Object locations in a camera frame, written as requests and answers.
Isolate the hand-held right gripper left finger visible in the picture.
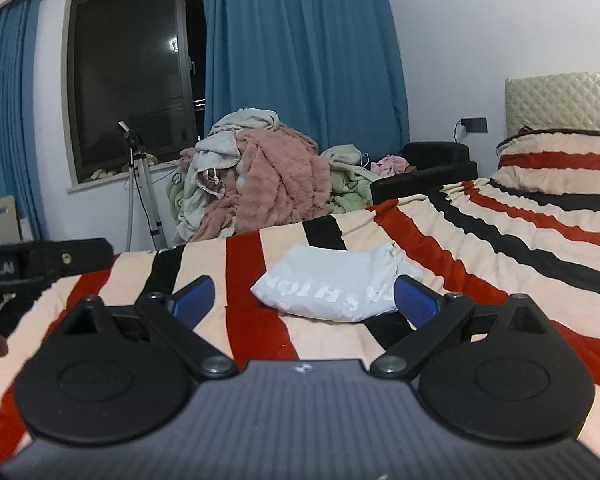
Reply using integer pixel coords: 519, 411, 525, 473
60, 275, 238, 380

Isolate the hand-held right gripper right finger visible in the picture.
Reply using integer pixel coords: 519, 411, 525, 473
370, 274, 552, 380

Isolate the white t-shirt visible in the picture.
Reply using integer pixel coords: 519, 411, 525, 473
250, 242, 425, 324

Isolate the red black cream striped blanket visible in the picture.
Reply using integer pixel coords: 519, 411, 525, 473
0, 175, 600, 467

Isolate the pale green printed garment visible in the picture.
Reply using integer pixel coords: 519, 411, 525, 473
166, 170, 189, 217

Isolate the black armchair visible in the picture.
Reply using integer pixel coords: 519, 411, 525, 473
370, 141, 479, 204

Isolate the light green garment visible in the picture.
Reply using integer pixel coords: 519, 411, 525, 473
322, 144, 381, 215

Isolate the small pink cloth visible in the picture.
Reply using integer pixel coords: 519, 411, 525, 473
371, 155, 411, 177

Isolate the pink fluffy blanket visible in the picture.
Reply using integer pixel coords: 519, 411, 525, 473
180, 126, 334, 241

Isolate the grey beige garment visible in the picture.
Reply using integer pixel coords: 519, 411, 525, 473
175, 108, 281, 246

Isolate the narrow blue curtain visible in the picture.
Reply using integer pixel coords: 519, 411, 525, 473
0, 0, 48, 241

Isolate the striped pillow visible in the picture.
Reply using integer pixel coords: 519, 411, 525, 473
495, 129, 600, 196

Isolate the dark window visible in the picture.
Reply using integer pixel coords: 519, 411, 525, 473
62, 0, 208, 183

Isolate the cream quilted headboard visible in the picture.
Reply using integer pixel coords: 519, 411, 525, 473
504, 71, 600, 138

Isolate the wide blue curtain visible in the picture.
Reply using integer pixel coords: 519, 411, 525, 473
201, 0, 411, 153

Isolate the silver tripod with camera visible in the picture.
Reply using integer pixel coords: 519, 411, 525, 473
117, 120, 169, 252

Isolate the wall socket with charger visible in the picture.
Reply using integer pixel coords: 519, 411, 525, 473
452, 116, 489, 144

